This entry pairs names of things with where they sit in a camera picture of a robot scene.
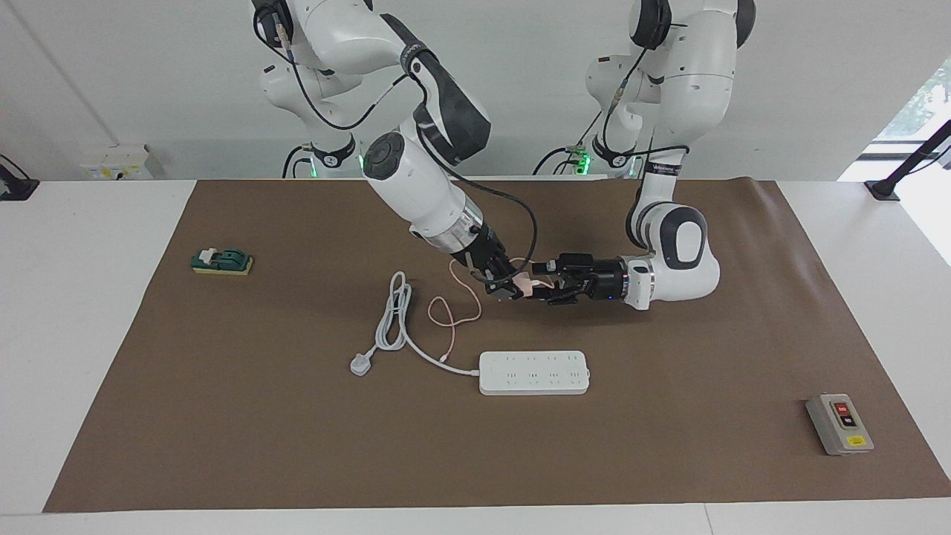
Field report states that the black base cable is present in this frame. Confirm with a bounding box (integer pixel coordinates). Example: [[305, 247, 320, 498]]
[[533, 111, 603, 177], [282, 145, 317, 179]]

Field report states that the window with green view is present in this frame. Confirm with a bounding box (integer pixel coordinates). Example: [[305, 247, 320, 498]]
[[869, 58, 951, 161]]

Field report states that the brown table mat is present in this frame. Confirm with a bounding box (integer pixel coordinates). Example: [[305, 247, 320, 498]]
[[42, 177, 951, 513]]

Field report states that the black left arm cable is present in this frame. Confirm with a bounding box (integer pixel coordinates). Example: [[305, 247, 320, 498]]
[[600, 45, 692, 161]]

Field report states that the pink charging cable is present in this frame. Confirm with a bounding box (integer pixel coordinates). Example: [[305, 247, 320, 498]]
[[427, 256, 554, 365]]

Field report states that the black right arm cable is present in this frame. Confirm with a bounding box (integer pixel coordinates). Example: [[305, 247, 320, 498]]
[[253, 7, 539, 287]]

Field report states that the white power strip cord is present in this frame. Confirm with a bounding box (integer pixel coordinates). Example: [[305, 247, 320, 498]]
[[349, 270, 482, 377]]

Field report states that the grey on-off switch box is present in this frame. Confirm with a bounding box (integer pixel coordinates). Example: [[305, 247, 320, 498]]
[[805, 393, 875, 456]]

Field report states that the white wall socket box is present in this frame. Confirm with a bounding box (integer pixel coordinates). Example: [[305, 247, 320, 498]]
[[80, 145, 155, 181]]

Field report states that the white power strip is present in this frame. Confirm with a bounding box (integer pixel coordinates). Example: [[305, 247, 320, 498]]
[[478, 350, 593, 397]]

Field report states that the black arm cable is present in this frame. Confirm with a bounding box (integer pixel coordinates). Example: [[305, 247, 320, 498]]
[[600, 45, 692, 161], [253, 7, 539, 287]]

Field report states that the black desk clamp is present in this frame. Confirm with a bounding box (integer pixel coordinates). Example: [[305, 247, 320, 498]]
[[0, 154, 40, 202]]

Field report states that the green knife switch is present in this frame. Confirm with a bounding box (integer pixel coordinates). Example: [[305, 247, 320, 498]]
[[190, 247, 254, 276]]

